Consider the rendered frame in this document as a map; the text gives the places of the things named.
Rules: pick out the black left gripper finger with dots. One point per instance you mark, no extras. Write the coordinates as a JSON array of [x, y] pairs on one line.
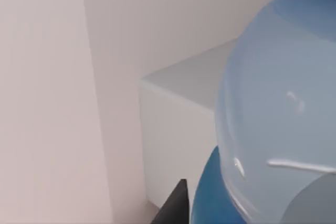
[[177, 204]]

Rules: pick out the light blue plastic bottle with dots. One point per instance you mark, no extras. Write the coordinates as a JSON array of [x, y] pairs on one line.
[[275, 108]]

